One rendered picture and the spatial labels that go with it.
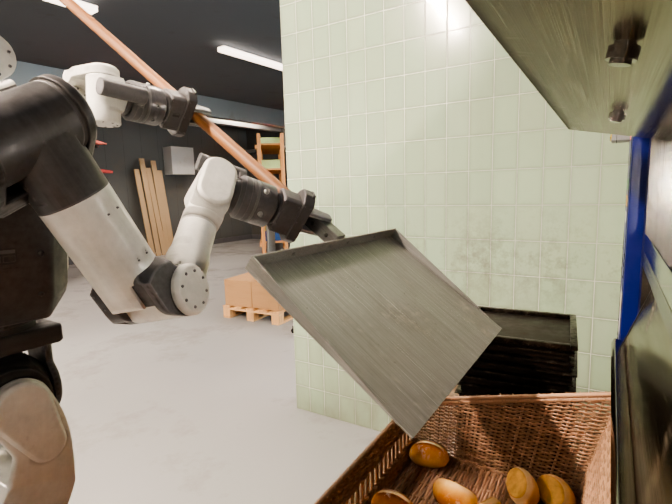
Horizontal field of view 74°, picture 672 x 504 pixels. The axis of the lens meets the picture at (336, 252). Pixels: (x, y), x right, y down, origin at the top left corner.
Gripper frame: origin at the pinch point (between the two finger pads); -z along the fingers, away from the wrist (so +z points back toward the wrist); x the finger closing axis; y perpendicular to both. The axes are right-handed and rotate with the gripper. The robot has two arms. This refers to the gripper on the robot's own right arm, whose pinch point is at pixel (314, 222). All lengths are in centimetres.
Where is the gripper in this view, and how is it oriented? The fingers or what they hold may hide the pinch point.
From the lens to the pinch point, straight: 96.9
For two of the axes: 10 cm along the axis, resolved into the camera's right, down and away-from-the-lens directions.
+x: -4.8, 7.7, 4.2
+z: -8.3, -2.6, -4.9
